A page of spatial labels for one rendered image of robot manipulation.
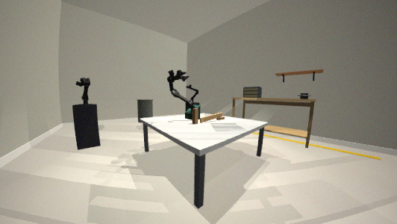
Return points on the long tan wooden rail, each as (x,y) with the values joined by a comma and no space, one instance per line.
(207,118)

